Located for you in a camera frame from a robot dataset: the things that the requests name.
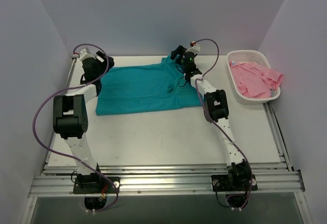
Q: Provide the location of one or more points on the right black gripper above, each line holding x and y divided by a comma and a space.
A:
179, 52

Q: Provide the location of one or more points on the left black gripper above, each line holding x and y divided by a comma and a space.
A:
102, 58

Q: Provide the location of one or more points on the teal t-shirt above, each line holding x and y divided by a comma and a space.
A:
145, 88

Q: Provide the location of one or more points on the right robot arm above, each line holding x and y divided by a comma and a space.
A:
216, 112

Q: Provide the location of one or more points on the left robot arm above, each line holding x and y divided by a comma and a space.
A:
70, 118

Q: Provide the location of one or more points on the white perforated plastic basket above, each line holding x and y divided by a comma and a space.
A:
249, 56

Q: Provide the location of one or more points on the pink t-shirt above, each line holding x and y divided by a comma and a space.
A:
254, 80

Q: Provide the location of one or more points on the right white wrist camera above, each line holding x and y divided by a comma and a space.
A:
194, 48

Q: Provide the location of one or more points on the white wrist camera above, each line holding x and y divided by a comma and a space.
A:
194, 48
84, 53

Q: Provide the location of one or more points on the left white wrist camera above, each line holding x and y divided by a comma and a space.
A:
84, 53

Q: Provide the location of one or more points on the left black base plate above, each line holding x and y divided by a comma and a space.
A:
92, 184

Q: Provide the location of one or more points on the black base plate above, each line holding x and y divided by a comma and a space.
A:
224, 183
92, 184

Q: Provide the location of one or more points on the aluminium rail frame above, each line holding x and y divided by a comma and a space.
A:
177, 151

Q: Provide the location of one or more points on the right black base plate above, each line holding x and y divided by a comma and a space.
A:
224, 183

